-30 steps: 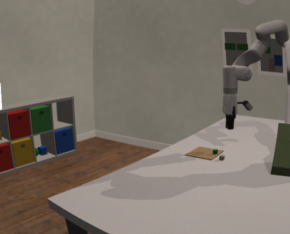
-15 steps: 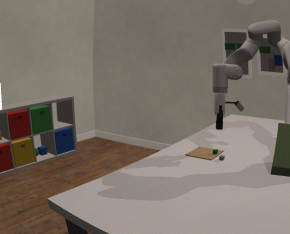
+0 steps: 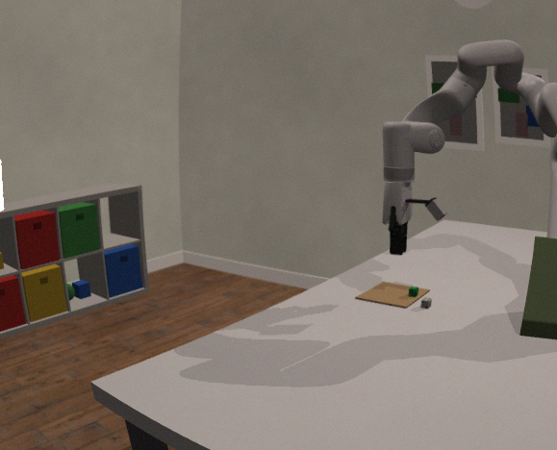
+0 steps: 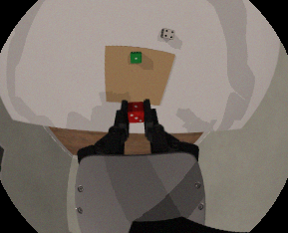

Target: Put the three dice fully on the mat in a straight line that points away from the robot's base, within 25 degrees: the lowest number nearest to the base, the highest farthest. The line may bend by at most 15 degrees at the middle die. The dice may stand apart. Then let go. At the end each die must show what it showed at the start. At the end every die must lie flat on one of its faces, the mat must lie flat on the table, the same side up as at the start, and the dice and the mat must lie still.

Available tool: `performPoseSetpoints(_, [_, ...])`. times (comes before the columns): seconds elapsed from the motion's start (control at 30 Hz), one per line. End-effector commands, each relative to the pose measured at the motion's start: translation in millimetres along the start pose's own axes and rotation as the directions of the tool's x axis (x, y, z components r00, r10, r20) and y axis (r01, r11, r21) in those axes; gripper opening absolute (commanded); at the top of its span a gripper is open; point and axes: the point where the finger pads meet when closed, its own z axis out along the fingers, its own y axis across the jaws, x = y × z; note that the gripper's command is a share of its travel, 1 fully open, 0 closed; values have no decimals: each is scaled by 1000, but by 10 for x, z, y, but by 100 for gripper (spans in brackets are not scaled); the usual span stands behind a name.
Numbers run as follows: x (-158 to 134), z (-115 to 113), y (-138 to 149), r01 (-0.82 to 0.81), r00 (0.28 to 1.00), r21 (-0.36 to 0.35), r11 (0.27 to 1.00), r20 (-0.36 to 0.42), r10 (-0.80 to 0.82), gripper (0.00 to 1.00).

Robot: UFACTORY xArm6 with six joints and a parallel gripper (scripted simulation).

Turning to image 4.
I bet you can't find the red die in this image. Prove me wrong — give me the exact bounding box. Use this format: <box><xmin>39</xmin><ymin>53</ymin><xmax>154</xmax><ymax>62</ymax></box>
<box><xmin>128</xmin><ymin>102</ymin><xmax>144</xmax><ymax>123</ymax></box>

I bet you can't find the brown square mat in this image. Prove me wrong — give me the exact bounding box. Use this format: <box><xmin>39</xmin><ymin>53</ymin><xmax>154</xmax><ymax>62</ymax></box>
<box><xmin>105</xmin><ymin>46</ymin><xmax>175</xmax><ymax>106</ymax></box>

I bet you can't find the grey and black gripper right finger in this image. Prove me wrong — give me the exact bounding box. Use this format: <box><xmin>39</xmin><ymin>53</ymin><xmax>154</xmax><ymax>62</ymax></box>
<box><xmin>144</xmin><ymin>100</ymin><xmax>199</xmax><ymax>161</ymax></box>

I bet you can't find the green die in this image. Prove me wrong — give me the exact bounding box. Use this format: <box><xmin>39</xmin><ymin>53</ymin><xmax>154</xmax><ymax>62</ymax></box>
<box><xmin>131</xmin><ymin>52</ymin><xmax>142</xmax><ymax>64</ymax></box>

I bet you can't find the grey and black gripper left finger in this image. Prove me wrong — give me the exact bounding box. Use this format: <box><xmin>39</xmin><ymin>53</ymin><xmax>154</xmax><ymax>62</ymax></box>
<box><xmin>77</xmin><ymin>100</ymin><xmax>130</xmax><ymax>164</ymax></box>

